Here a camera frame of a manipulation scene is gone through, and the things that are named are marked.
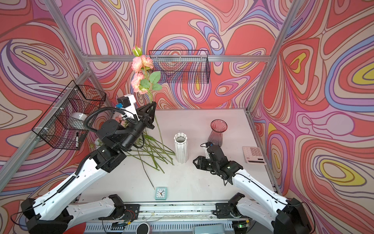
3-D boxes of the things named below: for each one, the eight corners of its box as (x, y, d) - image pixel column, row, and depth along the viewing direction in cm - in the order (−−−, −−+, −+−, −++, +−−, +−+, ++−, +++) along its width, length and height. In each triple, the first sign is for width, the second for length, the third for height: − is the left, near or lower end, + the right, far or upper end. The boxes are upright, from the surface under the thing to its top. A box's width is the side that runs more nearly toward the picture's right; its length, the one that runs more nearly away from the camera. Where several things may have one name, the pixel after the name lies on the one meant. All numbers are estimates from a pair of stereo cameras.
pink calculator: (246, 164, 92) (248, 162, 90) (242, 148, 99) (243, 146, 97) (264, 164, 92) (266, 162, 90) (258, 148, 100) (260, 146, 97)
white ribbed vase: (176, 164, 92) (173, 145, 74) (176, 152, 97) (174, 132, 79) (188, 164, 92) (188, 145, 74) (188, 152, 97) (188, 132, 79)
